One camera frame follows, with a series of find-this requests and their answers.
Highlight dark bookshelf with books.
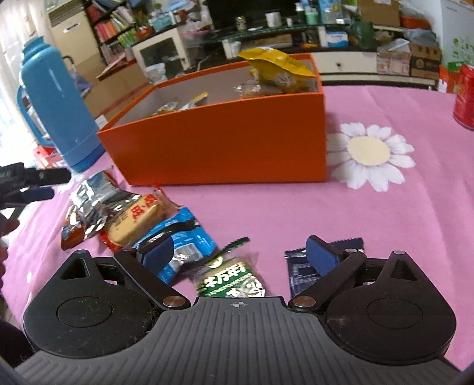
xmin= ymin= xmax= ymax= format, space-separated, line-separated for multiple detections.
xmin=83 ymin=0 xmax=138 ymax=64

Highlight red drink can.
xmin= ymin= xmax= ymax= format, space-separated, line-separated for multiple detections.
xmin=453 ymin=64 xmax=474 ymax=130

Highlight black television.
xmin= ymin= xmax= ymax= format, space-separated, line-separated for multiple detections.
xmin=205 ymin=0 xmax=297 ymax=29

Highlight yellow clear snack packet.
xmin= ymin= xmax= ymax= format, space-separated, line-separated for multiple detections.
xmin=179 ymin=92 xmax=210 ymax=112

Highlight person's left hand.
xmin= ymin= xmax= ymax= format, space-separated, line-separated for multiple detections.
xmin=0 ymin=218 xmax=20 ymax=282

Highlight pink floral tablecloth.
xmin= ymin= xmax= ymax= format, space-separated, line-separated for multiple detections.
xmin=0 ymin=83 xmax=474 ymax=371

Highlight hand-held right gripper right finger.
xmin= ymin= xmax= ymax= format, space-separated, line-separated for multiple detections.
xmin=288 ymin=235 xmax=422 ymax=312

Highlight printed pink carton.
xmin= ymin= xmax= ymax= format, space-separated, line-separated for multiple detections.
xmin=377 ymin=50 xmax=412 ymax=77

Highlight green shopping bag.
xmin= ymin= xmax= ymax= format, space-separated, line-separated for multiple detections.
xmin=350 ymin=20 xmax=375 ymax=51

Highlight dark blue snack packet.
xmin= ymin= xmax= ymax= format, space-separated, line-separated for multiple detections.
xmin=284 ymin=237 xmax=366 ymax=299

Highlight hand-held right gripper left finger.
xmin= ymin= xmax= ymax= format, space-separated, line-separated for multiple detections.
xmin=61 ymin=236 xmax=192 ymax=311

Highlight red label biscuit packet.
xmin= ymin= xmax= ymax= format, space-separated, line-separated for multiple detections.
xmin=99 ymin=186 xmax=183 ymax=253

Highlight white tv stand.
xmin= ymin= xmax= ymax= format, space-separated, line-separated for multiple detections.
xmin=202 ymin=22 xmax=380 ymax=77

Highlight blue tissue pack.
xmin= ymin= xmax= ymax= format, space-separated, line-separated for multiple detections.
xmin=326 ymin=30 xmax=350 ymax=48

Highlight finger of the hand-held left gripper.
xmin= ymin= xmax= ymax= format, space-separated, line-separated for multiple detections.
xmin=21 ymin=187 xmax=55 ymax=204
xmin=24 ymin=168 xmax=72 ymax=186

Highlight red plastic stool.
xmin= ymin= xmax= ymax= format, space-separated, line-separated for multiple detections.
xmin=33 ymin=144 xmax=64 ymax=168

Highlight blue thermos jug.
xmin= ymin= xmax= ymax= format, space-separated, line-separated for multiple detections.
xmin=17 ymin=37 xmax=106 ymax=173

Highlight silver foil snack packet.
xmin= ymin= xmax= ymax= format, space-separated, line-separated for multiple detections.
xmin=61 ymin=170 xmax=143 ymax=251

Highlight beige standing air conditioner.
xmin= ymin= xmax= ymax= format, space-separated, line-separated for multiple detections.
xmin=48 ymin=0 xmax=103 ymax=64

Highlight yellow snack bag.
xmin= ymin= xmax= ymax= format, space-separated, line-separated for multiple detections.
xmin=238 ymin=47 xmax=318 ymax=93

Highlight large taped cardboard boxes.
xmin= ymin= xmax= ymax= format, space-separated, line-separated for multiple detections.
xmin=76 ymin=55 xmax=155 ymax=120

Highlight green snack packet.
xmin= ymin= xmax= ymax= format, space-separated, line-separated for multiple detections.
xmin=194 ymin=237 xmax=268 ymax=298

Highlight white refrigerator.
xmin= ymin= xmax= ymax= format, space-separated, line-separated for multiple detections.
xmin=440 ymin=0 xmax=474 ymax=68

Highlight white glass door cabinet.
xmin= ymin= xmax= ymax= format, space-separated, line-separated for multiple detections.
xmin=131 ymin=28 xmax=186 ymax=83

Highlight clear brown snack packet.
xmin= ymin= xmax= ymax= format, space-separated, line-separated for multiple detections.
xmin=233 ymin=79 xmax=283 ymax=99

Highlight brown printed carton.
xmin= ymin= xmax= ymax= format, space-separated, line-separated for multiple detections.
xmin=409 ymin=42 xmax=443 ymax=78

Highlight orange cardboard box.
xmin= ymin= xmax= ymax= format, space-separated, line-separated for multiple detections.
xmin=97 ymin=53 xmax=329 ymax=186

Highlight brown cardboard box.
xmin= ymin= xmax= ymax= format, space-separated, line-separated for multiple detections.
xmin=357 ymin=0 xmax=401 ymax=28

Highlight orange gift box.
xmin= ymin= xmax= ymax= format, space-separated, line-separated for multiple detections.
xmin=438 ymin=61 xmax=462 ymax=93

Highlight folding cart with blue bag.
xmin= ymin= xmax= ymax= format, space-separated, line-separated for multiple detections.
xmin=61 ymin=55 xmax=94 ymax=97

